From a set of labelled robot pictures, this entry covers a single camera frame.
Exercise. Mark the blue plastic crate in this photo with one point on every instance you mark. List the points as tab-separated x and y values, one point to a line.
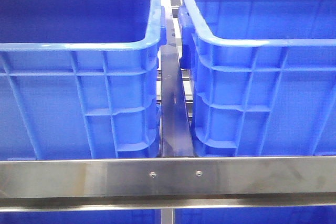
263	75
78	79

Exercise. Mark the steel centre divider bar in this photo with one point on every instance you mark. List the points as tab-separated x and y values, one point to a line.
176	137

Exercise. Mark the left blue plastic crate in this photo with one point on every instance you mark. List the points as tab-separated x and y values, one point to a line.
78	79

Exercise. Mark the lower right blue crate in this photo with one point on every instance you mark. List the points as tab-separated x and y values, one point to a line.
310	214

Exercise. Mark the lower left blue crate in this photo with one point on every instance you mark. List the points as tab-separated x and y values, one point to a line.
111	216

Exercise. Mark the steel shelf front rail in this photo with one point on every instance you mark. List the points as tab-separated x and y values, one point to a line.
113	184

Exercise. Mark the right blue plastic crate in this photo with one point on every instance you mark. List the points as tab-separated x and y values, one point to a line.
263	75

